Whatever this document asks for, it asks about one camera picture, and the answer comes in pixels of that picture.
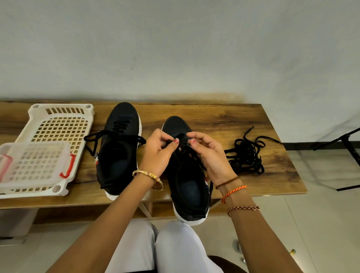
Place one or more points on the person's left hand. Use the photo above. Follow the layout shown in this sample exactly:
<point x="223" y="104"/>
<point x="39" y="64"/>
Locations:
<point x="157" y="154"/>

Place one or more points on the person's right hand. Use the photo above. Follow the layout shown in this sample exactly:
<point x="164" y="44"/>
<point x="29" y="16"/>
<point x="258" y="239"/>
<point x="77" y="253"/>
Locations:
<point x="212" y="156"/>

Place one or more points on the black sneaker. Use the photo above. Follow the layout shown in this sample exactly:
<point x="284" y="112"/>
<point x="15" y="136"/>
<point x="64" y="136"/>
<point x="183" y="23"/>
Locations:
<point x="115" y="166"/>
<point x="188" y="194"/>

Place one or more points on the person's right forearm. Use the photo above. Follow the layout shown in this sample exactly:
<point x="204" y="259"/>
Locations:
<point x="261" y="239"/>

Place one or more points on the person's left forearm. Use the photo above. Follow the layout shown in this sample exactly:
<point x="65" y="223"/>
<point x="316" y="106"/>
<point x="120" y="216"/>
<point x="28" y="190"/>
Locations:
<point x="101" y="230"/>

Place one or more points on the person's black shirt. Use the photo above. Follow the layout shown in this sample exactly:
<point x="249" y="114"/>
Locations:
<point x="228" y="265"/>

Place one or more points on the grey slipper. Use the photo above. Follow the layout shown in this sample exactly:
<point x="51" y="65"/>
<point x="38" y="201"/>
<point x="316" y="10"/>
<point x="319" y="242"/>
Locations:
<point x="238" y="248"/>

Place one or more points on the white plastic lattice basket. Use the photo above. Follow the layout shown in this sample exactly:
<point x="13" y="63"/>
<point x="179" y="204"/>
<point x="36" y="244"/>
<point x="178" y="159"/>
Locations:
<point x="62" y="126"/>

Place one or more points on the black tripod stand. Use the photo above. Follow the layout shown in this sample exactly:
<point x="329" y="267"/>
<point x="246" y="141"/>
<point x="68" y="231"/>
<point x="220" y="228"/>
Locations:
<point x="349" y="146"/>

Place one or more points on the white box under table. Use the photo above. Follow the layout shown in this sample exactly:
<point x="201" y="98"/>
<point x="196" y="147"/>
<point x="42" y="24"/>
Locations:
<point x="17" y="225"/>

